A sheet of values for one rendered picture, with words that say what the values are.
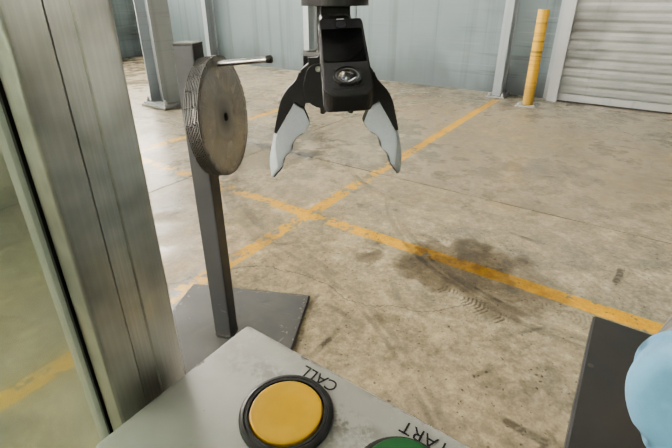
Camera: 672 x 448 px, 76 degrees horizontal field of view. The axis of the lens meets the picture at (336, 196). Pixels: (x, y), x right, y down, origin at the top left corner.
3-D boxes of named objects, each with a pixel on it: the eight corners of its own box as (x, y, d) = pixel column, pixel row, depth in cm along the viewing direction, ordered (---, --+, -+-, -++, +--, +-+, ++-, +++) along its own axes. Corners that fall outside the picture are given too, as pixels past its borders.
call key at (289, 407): (236, 443, 24) (232, 417, 23) (284, 393, 27) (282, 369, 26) (292, 485, 22) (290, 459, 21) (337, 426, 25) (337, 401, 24)
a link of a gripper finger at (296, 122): (276, 163, 55) (317, 104, 53) (274, 181, 50) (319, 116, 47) (255, 150, 54) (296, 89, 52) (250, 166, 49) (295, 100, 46)
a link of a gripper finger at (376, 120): (408, 146, 56) (369, 88, 52) (420, 161, 50) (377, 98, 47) (389, 160, 56) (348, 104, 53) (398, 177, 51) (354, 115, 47)
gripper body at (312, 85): (362, 98, 54) (364, -8, 49) (372, 114, 47) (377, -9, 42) (301, 99, 54) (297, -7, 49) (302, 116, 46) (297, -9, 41)
